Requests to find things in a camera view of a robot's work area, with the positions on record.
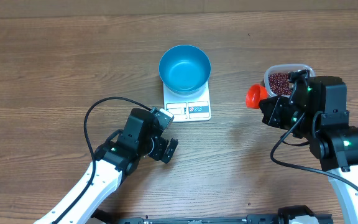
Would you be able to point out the red plastic measuring scoop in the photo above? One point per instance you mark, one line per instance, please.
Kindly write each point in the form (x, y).
(255, 94)

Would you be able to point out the blue plastic bowl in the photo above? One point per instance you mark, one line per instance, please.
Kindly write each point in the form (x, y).
(184, 69)

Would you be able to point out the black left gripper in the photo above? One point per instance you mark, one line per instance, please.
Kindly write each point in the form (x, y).
(157, 152)

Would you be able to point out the white digital kitchen scale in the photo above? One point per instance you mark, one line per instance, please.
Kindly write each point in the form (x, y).
(188, 108)

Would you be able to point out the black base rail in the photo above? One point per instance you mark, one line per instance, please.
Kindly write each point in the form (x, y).
(294, 214)

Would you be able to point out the clear plastic bean container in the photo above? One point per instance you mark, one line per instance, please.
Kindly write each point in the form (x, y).
(284, 68)

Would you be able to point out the red beans in container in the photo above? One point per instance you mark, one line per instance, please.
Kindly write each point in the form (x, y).
(279, 84)

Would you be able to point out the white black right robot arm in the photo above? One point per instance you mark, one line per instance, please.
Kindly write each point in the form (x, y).
(317, 111)

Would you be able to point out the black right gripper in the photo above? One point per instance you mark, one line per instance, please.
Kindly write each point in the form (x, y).
(273, 117)

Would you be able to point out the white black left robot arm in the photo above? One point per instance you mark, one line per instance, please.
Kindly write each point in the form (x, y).
(117, 158)

